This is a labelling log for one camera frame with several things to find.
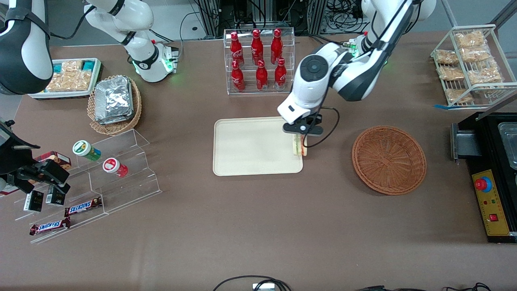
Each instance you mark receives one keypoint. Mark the white shallow tray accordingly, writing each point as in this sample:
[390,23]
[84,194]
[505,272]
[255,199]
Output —
[40,95]

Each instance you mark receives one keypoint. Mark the clear bagged snack pack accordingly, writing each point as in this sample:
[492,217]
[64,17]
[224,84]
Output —
[469,39]
[484,74]
[458,95]
[450,73]
[476,54]
[446,57]

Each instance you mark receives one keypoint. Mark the green lidded can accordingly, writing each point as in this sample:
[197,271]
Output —
[85,148]

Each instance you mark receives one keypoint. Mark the silver foil wrapped pack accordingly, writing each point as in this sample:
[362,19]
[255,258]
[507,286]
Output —
[114,100]

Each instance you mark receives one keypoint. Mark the red cola bottle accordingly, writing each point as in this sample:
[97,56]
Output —
[280,76]
[236,50]
[262,77]
[257,48]
[276,47]
[238,79]

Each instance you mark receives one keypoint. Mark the small black box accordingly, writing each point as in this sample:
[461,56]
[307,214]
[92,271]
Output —
[33,201]
[55,196]

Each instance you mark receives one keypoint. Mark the black equipment rack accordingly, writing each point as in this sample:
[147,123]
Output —
[262,14]

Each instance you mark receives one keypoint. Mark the red lidded can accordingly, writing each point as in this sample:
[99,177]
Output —
[115,167]

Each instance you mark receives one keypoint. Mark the red emergency stop button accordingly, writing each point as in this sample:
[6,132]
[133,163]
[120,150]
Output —
[482,184]

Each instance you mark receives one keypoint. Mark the blue tape strip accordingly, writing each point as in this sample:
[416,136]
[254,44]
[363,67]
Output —
[441,106]

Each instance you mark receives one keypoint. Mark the small silver device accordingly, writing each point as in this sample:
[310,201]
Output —
[263,287]

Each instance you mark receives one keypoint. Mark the beige rectangular tray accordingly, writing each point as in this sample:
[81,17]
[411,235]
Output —
[250,147]

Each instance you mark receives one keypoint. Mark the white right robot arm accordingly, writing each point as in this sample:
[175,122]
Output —
[141,16]

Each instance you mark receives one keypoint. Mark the Snickers chocolate bar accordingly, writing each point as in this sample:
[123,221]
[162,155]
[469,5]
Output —
[49,226]
[83,207]

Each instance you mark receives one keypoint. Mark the round brown wicker basket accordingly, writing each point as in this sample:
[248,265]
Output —
[389,159]

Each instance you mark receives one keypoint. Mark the clear bagged cracker pack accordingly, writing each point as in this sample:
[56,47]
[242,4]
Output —
[68,79]

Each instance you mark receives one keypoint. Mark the clear acrylic bottle rack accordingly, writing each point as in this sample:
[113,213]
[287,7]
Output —
[247,87]

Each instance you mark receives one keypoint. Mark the triangular sandwich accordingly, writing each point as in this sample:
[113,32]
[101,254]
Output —
[298,148]

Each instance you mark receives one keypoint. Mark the aluminium frame profile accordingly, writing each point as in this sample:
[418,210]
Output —
[499,106]
[448,12]

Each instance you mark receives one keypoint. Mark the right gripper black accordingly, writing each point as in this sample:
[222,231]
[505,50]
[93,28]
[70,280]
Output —
[13,159]

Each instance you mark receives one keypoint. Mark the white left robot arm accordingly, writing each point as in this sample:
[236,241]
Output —
[311,68]

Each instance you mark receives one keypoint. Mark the clear plastic container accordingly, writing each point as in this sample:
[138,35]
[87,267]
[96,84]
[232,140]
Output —
[509,141]

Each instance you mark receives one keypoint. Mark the oval light wicker basket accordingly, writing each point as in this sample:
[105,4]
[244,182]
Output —
[113,128]

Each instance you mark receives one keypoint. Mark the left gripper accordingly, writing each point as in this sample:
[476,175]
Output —
[317,119]

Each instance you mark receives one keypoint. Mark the brown table cover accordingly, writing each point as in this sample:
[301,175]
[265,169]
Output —
[242,226]

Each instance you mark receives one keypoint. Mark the clear acrylic stepped display stand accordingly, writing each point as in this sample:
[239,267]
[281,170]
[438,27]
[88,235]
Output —
[121,190]

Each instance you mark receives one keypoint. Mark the black machine housing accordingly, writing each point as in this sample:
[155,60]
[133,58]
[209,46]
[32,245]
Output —
[484,161]

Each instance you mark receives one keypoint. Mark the red brown box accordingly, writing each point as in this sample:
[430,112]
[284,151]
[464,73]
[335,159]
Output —
[56,158]

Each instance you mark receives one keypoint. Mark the yellow control panel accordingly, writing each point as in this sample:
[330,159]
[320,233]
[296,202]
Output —
[494,202]

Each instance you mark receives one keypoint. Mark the teal snack packet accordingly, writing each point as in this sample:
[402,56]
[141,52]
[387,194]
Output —
[58,68]
[89,66]

